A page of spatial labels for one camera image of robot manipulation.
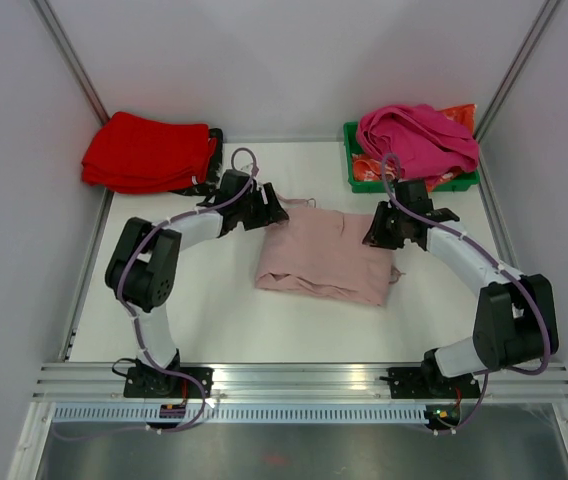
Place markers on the folded red trousers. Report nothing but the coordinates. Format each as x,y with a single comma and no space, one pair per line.
134,155

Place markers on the light pink trousers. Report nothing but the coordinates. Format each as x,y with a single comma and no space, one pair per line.
320,253

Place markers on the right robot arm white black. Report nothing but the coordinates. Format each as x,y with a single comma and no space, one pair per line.
515,325

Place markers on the magenta crumpled trousers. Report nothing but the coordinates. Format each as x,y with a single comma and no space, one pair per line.
430,144

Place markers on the orange floral trousers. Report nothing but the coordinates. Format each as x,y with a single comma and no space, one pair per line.
413,142

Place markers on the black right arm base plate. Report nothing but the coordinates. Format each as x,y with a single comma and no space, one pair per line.
412,383

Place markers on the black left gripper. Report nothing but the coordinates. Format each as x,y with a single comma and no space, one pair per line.
269,214

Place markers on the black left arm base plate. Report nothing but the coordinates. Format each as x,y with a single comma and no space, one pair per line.
143,383

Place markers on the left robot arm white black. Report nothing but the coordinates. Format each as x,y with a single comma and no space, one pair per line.
142,270

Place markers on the green plastic bin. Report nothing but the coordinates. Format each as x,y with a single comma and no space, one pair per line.
363,172

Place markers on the aluminium mounting rail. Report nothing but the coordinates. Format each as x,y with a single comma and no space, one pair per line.
290,384

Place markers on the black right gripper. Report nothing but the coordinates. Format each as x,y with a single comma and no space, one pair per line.
377,234

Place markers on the slotted grey cable duct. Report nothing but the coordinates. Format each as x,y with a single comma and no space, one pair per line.
244,413

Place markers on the right aluminium frame post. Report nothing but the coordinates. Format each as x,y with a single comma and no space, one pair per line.
525,52

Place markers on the aluminium frame post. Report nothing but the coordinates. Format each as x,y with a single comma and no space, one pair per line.
525,52
62,42

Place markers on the left aluminium frame post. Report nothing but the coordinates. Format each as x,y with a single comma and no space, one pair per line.
62,42

